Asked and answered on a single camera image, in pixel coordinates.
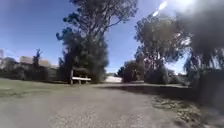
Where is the pale distant ground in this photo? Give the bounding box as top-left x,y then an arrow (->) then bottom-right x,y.
104,75 -> 124,84

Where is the green bush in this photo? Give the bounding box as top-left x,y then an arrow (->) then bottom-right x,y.
121,59 -> 146,84

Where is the tall leafy tree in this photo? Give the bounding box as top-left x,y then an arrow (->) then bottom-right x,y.
55,0 -> 139,84

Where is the dark rounded bush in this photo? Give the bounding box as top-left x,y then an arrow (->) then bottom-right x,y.
144,67 -> 170,85

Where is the grey gravel path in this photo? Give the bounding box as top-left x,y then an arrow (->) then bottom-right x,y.
0,82 -> 224,128

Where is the spreading tree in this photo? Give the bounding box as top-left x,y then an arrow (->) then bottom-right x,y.
134,13 -> 188,84

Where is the thin small tree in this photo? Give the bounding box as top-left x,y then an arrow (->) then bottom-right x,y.
31,48 -> 44,81

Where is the grass verge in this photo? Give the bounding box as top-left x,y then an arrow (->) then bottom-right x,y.
151,95 -> 205,126

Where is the dark hedge row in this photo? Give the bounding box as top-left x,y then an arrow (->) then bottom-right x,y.
0,57 -> 62,83

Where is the grass field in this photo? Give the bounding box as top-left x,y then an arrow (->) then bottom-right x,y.
0,77 -> 92,100

